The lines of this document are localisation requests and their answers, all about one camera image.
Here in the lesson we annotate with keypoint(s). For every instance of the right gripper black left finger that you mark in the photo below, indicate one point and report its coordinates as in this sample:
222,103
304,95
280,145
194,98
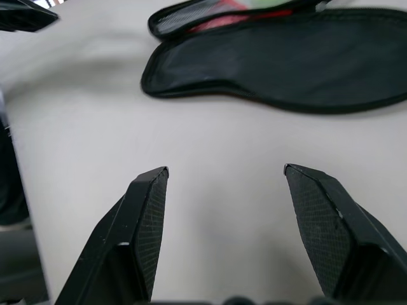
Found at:
127,241

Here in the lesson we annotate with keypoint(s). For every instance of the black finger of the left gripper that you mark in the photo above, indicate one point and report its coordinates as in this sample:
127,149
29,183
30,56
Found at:
25,17

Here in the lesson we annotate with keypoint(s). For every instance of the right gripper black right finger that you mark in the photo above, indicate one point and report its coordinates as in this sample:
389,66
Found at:
337,235

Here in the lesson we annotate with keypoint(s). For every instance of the black red paddle case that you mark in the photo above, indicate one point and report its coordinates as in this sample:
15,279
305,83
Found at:
270,70

